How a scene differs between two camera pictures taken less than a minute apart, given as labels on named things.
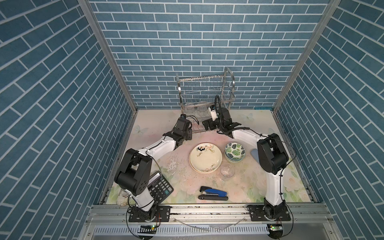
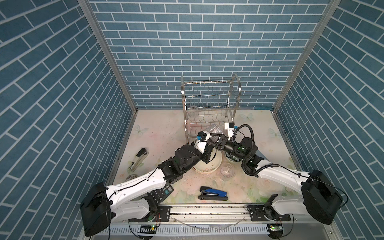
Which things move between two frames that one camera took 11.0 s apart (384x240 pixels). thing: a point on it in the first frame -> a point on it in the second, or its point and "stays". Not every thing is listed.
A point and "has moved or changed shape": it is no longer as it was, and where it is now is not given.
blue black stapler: [208, 193] stays
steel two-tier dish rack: [197, 94] has moved or changed shape
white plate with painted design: [205, 158] stays
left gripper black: [189, 135] -> [207, 151]
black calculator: [159, 187] stays
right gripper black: [211, 127] -> [223, 140]
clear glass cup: [227, 171] stays
